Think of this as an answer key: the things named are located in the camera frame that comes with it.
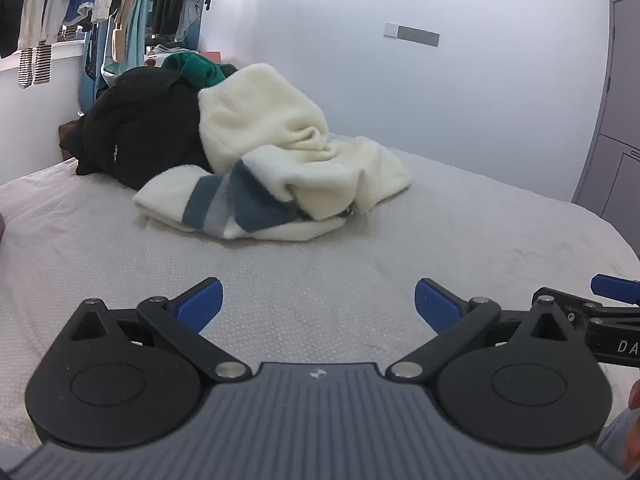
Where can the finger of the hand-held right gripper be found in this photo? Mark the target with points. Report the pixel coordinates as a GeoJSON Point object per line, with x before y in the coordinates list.
{"type": "Point", "coordinates": [580, 307]}
{"type": "Point", "coordinates": [612, 287]}

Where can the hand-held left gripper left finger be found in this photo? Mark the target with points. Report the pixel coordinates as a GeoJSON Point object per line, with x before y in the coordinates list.
{"type": "Point", "coordinates": [200, 305]}

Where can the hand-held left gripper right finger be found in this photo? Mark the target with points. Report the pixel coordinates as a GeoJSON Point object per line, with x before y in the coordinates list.
{"type": "Point", "coordinates": [437, 305]}

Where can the cream sweater with blue stripes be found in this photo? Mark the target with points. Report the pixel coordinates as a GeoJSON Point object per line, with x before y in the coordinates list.
{"type": "Point", "coordinates": [260, 115]}

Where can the row of hanging clothes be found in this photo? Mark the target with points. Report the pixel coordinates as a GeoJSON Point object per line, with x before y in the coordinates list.
{"type": "Point", "coordinates": [135, 5]}

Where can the person's right hand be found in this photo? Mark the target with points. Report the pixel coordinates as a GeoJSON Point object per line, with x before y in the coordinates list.
{"type": "Point", "coordinates": [635, 395]}

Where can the light blue cloth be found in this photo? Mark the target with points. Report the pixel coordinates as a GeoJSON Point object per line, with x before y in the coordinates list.
{"type": "Point", "coordinates": [612, 440]}

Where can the grey door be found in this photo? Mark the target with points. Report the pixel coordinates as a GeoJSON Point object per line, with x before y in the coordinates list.
{"type": "Point", "coordinates": [615, 110]}

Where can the black garment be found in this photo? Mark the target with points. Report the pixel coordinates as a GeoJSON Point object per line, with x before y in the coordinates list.
{"type": "Point", "coordinates": [145, 125]}

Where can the dark brown furniture piece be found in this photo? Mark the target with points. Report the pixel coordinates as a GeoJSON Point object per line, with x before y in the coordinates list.
{"type": "Point", "coordinates": [69, 137]}

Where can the green garment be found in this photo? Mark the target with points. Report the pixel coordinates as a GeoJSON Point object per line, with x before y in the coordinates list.
{"type": "Point", "coordinates": [195, 67]}

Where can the red box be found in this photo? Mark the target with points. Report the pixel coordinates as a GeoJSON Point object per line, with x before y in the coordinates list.
{"type": "Point", "coordinates": [210, 56]}

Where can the white window sill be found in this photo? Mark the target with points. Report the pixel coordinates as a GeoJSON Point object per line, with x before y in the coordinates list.
{"type": "Point", "coordinates": [70, 46]}

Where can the grey wall panel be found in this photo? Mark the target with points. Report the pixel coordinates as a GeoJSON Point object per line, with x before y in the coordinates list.
{"type": "Point", "coordinates": [420, 36]}

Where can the white wall switch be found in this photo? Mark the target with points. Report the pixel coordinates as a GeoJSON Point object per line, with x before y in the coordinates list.
{"type": "Point", "coordinates": [391, 30]}

